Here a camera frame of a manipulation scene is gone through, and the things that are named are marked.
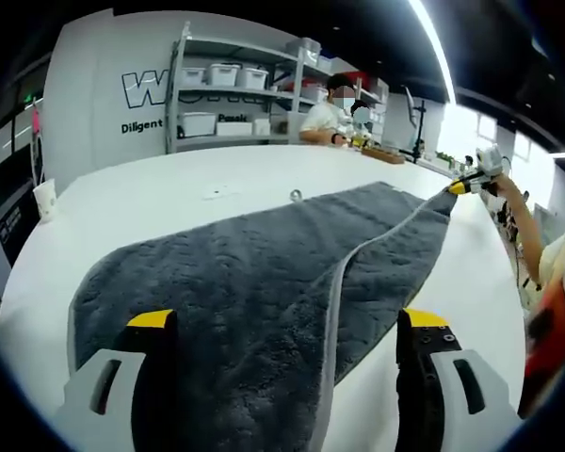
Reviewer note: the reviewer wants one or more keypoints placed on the dark grey towel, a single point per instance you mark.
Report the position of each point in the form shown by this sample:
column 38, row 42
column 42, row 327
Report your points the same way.
column 245, row 263

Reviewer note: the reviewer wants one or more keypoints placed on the person's right hand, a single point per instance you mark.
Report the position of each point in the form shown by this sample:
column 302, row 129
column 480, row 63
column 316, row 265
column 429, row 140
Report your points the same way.
column 500, row 187

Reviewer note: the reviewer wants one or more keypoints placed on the black stand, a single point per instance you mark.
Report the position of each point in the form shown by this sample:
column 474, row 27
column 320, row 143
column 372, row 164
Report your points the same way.
column 420, row 136

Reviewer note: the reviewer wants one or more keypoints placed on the wooden tray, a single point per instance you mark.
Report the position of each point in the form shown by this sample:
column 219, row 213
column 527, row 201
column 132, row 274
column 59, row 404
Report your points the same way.
column 382, row 155

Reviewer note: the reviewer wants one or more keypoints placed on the ceiling light strip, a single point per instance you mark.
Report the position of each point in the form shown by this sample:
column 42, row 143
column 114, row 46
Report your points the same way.
column 435, row 52

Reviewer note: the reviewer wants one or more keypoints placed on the white paper cup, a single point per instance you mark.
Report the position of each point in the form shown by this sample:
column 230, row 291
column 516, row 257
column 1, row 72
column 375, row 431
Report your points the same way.
column 46, row 200

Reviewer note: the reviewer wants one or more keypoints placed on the clear grey storage bin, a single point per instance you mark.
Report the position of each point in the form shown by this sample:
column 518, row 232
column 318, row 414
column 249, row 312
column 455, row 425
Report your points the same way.
column 303, row 50

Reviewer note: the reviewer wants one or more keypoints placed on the small white storage box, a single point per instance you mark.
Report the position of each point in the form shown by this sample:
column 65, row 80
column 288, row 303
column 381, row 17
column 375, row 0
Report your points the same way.
column 261, row 126

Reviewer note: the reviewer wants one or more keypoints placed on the black monitor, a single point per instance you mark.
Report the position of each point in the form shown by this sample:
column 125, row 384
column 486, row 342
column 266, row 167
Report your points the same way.
column 9, row 183

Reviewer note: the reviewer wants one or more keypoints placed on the low white storage box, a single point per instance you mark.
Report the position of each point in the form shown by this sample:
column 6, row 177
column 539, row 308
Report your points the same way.
column 234, row 128

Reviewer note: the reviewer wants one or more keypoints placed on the white lidded storage box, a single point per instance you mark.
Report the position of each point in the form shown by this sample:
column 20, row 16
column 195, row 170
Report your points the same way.
column 252, row 78
column 223, row 74
column 194, row 76

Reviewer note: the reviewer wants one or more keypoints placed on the large white storage box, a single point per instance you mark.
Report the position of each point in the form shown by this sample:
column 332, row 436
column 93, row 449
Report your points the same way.
column 197, row 124

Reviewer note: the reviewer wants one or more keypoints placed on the pink tag on pole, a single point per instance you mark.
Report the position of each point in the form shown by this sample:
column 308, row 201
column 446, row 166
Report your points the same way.
column 37, row 120

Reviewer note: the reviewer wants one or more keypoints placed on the grey metal shelving rack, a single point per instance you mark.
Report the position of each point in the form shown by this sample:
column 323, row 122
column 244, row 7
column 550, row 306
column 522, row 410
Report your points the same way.
column 172, row 117

